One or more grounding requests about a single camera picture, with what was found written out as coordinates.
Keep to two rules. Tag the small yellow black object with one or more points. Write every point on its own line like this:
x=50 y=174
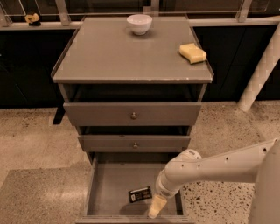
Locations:
x=32 y=19

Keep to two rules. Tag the white ceramic bowl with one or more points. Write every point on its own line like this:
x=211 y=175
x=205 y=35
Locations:
x=139 y=23

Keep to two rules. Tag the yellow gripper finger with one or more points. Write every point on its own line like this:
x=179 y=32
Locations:
x=156 y=206

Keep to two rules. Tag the yellow sponge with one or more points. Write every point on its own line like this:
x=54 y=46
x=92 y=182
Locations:
x=193 y=53

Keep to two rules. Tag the metal railing ledge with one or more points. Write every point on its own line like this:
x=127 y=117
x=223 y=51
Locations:
x=67 y=14

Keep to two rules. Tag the top grey drawer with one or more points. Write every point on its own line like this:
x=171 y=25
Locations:
x=118 y=113

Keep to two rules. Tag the middle grey drawer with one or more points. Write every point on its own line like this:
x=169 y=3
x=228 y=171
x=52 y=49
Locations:
x=124 y=143

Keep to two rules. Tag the brass top drawer knob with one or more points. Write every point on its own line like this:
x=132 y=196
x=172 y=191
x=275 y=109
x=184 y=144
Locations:
x=133 y=116

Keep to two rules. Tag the black rxbar chocolate wrapper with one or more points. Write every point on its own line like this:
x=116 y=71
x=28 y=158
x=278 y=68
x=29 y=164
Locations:
x=140 y=194

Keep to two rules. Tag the bottom grey open drawer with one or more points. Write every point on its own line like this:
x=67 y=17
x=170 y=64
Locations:
x=114 y=175

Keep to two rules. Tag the white slanted post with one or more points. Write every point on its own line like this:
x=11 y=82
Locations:
x=262 y=72

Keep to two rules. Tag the grey drawer cabinet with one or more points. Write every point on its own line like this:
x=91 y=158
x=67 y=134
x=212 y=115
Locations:
x=107 y=62

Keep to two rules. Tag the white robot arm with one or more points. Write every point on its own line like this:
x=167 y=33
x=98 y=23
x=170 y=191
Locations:
x=258 y=164

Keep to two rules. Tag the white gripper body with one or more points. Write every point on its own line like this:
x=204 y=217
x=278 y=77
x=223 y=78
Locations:
x=165 y=189

